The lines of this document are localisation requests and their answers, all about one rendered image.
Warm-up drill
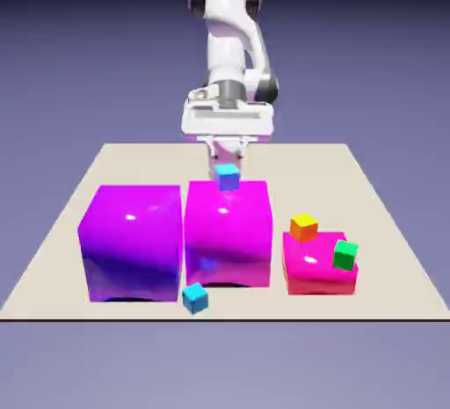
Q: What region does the large pink box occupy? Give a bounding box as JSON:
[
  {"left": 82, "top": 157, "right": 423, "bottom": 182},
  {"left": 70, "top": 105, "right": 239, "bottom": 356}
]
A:
[{"left": 281, "top": 230, "right": 359, "bottom": 296}]

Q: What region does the small green cube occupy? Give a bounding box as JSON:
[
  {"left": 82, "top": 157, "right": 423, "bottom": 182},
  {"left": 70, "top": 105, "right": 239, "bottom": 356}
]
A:
[{"left": 331, "top": 239, "right": 360, "bottom": 273}]

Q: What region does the small blue cube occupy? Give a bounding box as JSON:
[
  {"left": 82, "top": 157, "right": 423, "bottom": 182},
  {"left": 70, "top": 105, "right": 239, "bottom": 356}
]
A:
[{"left": 213, "top": 164, "right": 242, "bottom": 193}]

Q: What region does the small cyan cube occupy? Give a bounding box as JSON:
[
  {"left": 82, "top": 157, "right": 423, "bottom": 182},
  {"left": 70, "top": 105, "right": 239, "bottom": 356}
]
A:
[{"left": 181, "top": 281, "right": 209, "bottom": 316}]

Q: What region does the small orange cube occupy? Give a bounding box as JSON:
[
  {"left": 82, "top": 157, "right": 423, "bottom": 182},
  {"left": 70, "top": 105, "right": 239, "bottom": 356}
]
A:
[{"left": 289, "top": 213, "right": 320, "bottom": 244}]

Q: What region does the large magenta box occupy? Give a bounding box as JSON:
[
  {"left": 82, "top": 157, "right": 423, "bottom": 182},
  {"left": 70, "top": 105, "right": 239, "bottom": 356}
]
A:
[{"left": 183, "top": 179, "right": 272, "bottom": 290}]

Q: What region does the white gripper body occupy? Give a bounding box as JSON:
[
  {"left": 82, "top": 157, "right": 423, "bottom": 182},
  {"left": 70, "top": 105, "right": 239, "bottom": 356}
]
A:
[{"left": 181, "top": 98, "right": 275, "bottom": 144}]

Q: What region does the large purple box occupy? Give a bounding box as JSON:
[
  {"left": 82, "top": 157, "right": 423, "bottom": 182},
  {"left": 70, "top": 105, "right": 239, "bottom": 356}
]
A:
[{"left": 76, "top": 184, "right": 185, "bottom": 304}]

